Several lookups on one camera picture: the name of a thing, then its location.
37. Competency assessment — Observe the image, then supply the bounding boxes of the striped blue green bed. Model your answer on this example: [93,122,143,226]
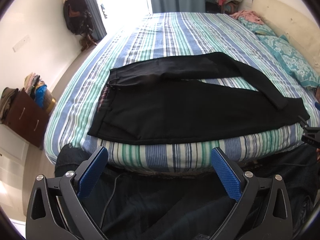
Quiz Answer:
[44,12,319,173]

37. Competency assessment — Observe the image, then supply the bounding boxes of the colourful clothes on drawer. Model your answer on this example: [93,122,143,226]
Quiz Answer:
[0,73,47,124]

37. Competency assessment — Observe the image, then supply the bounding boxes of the pink cloth on bed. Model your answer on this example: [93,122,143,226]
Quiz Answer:
[231,10,264,25]

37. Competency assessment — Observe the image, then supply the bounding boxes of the teal floral pillow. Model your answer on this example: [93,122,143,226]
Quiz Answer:
[238,17,319,89]

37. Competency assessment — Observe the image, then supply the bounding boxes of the cream padded headboard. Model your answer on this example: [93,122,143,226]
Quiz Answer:
[252,0,320,72]

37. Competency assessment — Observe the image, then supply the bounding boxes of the black pants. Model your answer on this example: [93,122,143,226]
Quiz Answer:
[88,52,310,145]

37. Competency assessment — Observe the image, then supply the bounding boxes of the dark brown wooden drawer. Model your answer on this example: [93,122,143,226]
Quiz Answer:
[3,89,50,148]

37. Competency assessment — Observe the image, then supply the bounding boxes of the black cable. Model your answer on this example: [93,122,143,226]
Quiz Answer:
[99,174,122,228]

